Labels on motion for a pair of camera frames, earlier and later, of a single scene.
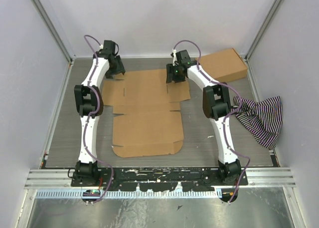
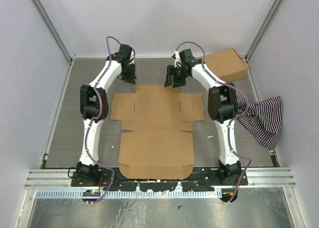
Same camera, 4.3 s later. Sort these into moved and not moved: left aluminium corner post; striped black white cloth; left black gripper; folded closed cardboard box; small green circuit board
Moved: left black gripper
Not moved: small green circuit board; left aluminium corner post; folded closed cardboard box; striped black white cloth
